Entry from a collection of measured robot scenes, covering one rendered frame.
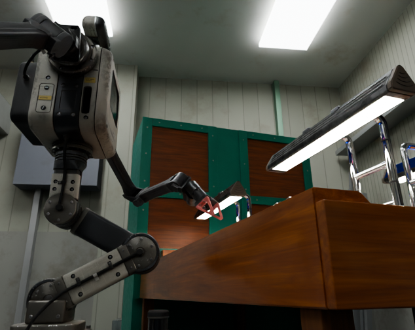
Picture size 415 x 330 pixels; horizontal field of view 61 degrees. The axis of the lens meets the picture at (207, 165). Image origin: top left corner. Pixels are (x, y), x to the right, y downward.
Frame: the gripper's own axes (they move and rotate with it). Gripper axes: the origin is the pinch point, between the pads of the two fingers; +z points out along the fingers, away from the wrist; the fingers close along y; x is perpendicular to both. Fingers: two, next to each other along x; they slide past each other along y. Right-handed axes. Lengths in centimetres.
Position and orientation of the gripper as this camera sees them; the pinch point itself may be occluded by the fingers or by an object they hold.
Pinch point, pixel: (216, 215)
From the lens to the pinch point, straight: 151.3
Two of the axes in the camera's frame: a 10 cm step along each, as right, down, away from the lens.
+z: 5.9, 6.3, -5.0
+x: 7.0, -7.1, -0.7
